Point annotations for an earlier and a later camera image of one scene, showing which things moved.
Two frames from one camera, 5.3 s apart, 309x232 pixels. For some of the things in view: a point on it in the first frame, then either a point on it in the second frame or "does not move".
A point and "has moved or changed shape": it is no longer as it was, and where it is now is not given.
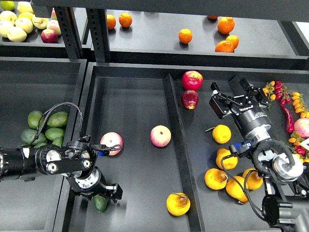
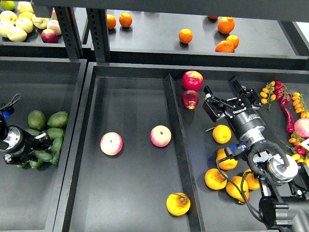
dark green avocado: (101, 203) has moved or changed shape
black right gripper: (255, 123) -> (248, 125)
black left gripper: (90, 183) -> (20, 142)
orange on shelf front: (225, 46) does not move
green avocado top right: (58, 119) does not move
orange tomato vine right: (300, 105) does not move
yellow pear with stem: (177, 204) does not move
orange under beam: (212, 17) does not move
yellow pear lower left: (216, 179) does not move
